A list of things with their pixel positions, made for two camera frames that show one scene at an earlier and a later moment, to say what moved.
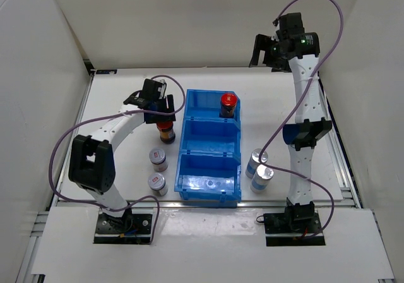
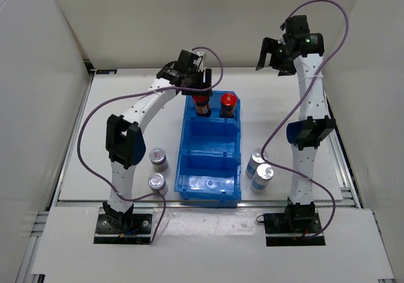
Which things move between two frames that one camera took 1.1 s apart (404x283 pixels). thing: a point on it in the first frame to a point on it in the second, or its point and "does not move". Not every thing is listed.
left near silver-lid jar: (157, 182) does not move
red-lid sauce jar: (167, 134) to (202, 105)
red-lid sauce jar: (228, 103) does not move
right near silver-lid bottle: (261, 179) does not move
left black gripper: (161, 118) to (207, 84)
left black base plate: (131, 228) does not move
